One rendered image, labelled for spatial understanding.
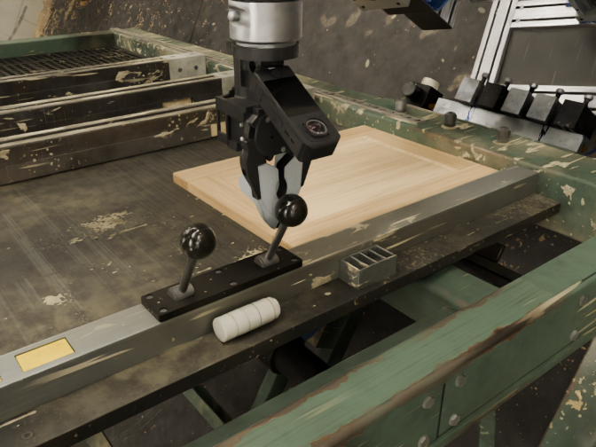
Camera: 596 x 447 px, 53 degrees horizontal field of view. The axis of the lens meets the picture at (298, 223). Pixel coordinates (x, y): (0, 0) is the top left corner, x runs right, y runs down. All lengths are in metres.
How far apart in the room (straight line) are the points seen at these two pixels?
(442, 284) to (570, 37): 1.30
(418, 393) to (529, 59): 1.62
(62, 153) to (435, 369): 0.86
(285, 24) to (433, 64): 1.95
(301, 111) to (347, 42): 2.30
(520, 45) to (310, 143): 1.59
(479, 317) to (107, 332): 0.40
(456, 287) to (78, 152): 0.76
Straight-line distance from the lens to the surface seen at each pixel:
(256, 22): 0.62
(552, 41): 2.08
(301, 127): 0.59
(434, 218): 0.93
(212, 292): 0.70
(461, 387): 0.65
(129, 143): 1.28
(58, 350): 0.67
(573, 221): 1.13
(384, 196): 1.03
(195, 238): 0.60
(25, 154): 1.22
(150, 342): 0.69
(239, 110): 0.66
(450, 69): 2.49
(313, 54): 3.03
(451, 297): 0.88
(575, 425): 1.18
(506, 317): 0.69
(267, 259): 0.75
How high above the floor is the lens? 1.91
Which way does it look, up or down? 45 degrees down
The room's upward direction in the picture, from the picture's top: 72 degrees counter-clockwise
